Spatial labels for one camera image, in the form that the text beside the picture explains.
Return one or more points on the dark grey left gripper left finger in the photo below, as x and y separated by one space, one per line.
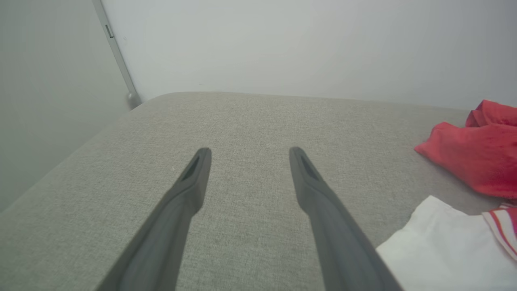
161 242

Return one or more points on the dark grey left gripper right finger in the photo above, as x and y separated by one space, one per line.
343 242

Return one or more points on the red jersey with white sleeves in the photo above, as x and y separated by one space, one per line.
476 161

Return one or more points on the grey metal bar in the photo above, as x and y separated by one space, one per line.
117 52

